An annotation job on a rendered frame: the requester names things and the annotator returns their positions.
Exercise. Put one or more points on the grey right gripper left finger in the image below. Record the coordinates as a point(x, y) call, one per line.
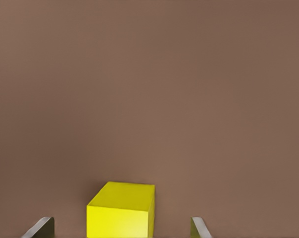
point(41, 228)

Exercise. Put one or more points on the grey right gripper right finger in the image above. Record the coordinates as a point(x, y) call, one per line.
point(198, 228)

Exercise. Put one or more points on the yellow square block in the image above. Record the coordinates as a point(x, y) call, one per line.
point(119, 213)

